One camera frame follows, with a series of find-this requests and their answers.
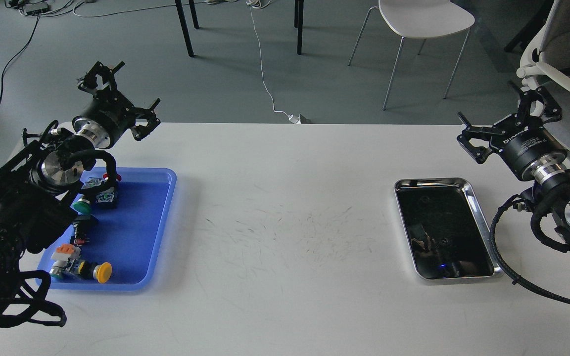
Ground green push button switch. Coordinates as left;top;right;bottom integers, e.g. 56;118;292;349
72;189;118;215

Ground orange white contact block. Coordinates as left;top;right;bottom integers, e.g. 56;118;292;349
50;243;81;262

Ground shiny steel tray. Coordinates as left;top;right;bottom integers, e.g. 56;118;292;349
394;178;502;282

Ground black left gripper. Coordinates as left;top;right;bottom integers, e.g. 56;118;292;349
72;61;161;149

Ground black cable on floor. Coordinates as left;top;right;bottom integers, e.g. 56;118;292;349
0;15;41;139

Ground white cable on floor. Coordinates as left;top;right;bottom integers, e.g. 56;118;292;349
248;0;295;122

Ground black selector switch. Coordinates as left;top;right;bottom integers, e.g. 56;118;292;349
70;214;98;246

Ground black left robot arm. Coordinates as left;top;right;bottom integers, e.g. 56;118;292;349
0;62;160;328

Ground white plastic chair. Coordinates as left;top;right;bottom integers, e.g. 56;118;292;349
348;0;475;110

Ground black table legs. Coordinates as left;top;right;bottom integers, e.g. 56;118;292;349
171;0;304;58

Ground blue plastic tray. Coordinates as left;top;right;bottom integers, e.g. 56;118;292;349
38;167;177;291

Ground white power adapter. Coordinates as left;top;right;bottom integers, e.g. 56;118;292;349
288;114;311;125

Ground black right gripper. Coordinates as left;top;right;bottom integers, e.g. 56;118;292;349
457;81;568;181

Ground black power strip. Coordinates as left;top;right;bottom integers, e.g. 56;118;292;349
21;1;50;16

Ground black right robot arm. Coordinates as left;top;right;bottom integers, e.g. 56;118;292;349
457;83;570;305

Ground red push button switch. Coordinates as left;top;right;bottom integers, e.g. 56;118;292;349
80;173;122;196

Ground yellow push button switch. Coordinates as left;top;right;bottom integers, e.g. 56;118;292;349
49;259;113;284

